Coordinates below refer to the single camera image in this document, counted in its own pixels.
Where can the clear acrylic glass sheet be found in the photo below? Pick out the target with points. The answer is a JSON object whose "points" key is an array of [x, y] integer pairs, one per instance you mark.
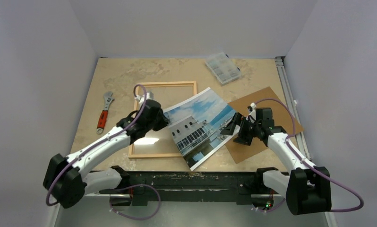
{"points": [[157, 143]]}

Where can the clear plastic organizer box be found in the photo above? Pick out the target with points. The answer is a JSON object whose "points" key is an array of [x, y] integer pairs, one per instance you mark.
{"points": [[223, 68]]}

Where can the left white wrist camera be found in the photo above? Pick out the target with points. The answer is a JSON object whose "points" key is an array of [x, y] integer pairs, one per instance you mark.
{"points": [[146, 96]]}

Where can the building photo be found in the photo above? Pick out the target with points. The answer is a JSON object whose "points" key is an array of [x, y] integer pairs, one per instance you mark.
{"points": [[196, 125]]}

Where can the red handled adjustable wrench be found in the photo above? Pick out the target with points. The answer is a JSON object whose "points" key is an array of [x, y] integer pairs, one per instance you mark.
{"points": [[108, 99]]}

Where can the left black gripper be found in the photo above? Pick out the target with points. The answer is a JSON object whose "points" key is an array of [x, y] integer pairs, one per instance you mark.
{"points": [[164, 122]]}

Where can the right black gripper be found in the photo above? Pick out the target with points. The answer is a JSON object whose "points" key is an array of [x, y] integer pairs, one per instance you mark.
{"points": [[238, 127]]}

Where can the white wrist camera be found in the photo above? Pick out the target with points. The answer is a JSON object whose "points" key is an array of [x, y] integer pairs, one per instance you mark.
{"points": [[251, 108], [146, 96]]}

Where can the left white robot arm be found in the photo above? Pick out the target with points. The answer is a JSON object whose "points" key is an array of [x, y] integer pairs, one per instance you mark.
{"points": [[69, 178]]}

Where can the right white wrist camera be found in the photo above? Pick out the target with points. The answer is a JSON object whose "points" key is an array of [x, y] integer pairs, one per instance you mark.
{"points": [[251, 108]]}

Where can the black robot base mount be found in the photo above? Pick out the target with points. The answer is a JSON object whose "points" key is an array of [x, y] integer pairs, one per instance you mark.
{"points": [[242, 188]]}

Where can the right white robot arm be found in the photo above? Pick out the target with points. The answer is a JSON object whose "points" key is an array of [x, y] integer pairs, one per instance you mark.
{"points": [[304, 190]]}

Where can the brown hardboard backing board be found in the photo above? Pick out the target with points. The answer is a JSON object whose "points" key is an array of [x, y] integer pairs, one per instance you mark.
{"points": [[264, 98]]}

